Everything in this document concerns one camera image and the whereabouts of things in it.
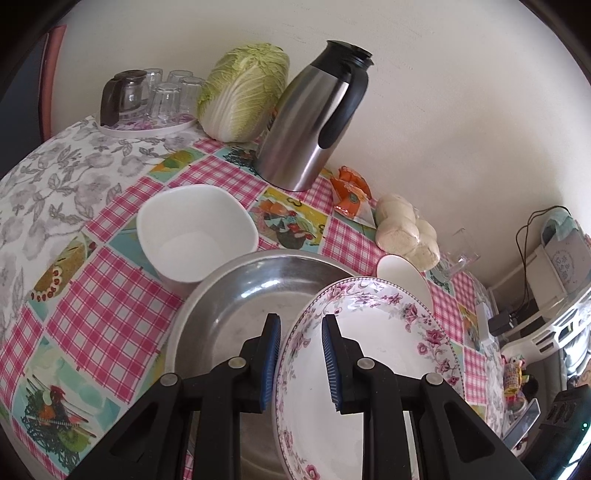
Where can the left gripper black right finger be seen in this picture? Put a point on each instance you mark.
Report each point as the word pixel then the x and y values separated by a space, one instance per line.
pixel 408 420

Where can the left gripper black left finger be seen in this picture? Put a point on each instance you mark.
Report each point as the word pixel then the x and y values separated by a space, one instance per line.
pixel 197 417

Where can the floral porcelain plate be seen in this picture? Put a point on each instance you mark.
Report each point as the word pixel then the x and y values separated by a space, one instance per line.
pixel 359 327

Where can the white round bowl red pattern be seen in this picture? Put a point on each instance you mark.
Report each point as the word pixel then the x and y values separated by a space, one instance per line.
pixel 400 271

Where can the white square bowl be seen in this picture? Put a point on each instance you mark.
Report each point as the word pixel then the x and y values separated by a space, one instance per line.
pixel 187 232

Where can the smartphone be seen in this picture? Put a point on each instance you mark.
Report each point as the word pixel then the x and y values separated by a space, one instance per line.
pixel 522 425

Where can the colourful candy packet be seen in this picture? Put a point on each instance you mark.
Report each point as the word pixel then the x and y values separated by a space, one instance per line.
pixel 513 376

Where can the black power adapter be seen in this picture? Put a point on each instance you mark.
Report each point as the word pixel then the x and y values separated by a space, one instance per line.
pixel 501 323

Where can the white power strip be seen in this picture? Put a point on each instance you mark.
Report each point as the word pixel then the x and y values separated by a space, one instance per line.
pixel 484 314

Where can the checkered picture tablecloth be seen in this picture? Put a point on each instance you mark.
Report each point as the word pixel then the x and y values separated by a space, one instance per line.
pixel 84 318

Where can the white shelf rack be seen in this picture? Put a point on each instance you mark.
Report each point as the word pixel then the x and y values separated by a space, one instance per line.
pixel 559 316

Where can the large steel basin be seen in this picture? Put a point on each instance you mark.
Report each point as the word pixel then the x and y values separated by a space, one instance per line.
pixel 231 305

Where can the clear glass mug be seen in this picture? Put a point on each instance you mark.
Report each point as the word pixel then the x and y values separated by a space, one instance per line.
pixel 459 251

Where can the bag of steamed buns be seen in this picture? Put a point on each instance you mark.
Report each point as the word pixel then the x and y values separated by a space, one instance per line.
pixel 404 232

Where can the orange snack packet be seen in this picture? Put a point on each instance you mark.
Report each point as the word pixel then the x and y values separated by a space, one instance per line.
pixel 351 193

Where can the white floral tray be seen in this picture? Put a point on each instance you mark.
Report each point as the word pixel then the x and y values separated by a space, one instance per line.
pixel 146 127

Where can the drinking glass front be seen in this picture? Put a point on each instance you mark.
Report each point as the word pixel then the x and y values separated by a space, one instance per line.
pixel 165 102

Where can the drinking glass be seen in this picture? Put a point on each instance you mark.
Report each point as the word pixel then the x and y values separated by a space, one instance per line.
pixel 165 102
pixel 152 79
pixel 175 76
pixel 190 89

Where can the steel thermos jug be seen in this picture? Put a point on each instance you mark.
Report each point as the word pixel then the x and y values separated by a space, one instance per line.
pixel 312 115

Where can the napa cabbage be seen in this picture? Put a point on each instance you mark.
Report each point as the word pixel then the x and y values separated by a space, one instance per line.
pixel 239 93

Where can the drinking glass right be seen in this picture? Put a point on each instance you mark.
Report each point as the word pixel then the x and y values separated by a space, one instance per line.
pixel 190 89

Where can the drinking glass back middle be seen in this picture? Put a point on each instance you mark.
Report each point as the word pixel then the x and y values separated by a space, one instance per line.
pixel 175 76

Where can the drinking glass back left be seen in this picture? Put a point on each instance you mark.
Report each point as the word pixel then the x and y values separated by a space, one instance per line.
pixel 152 79

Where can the pink chair back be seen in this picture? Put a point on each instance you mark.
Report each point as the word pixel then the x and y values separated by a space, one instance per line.
pixel 51 51

